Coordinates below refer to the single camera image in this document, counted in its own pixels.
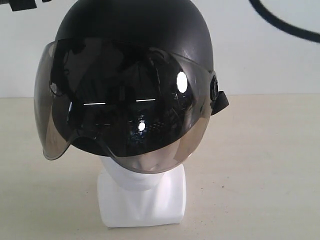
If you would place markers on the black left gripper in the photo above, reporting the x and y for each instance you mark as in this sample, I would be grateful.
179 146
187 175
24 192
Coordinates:
21 5

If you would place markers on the black helmet with visor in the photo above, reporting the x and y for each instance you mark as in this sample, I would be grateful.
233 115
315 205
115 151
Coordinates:
132 80

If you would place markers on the white mannequin head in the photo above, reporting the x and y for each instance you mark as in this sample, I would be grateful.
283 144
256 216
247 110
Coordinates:
131 199

